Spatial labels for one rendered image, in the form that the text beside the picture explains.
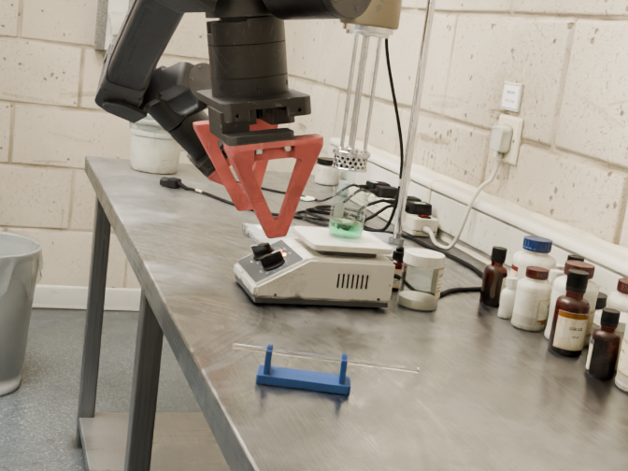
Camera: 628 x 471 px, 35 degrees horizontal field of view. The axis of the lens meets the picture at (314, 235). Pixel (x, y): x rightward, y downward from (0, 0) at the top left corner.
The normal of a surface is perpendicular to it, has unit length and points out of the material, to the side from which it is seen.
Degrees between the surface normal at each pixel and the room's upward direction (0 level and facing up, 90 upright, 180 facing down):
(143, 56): 151
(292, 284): 90
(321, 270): 90
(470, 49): 90
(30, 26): 90
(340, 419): 0
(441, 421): 0
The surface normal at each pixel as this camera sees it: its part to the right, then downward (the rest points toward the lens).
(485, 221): -0.95, -0.06
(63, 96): 0.29, 0.22
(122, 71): -0.13, 0.88
